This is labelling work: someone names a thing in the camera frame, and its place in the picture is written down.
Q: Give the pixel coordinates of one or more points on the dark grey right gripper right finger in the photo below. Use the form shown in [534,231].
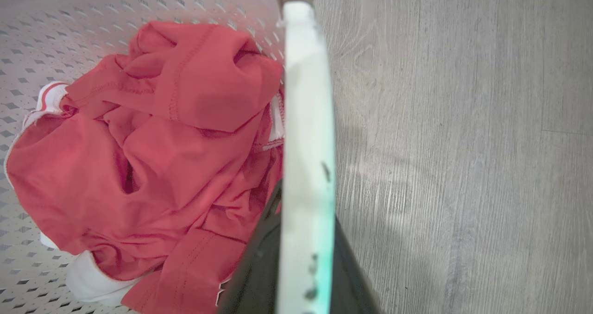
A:
[350,281]

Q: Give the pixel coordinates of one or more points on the white perforated laundry basket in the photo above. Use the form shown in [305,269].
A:
[306,119]

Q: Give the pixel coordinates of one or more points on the red garment with white trim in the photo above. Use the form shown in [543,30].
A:
[162,166]

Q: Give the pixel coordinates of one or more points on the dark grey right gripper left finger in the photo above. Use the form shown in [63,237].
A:
[255,272]

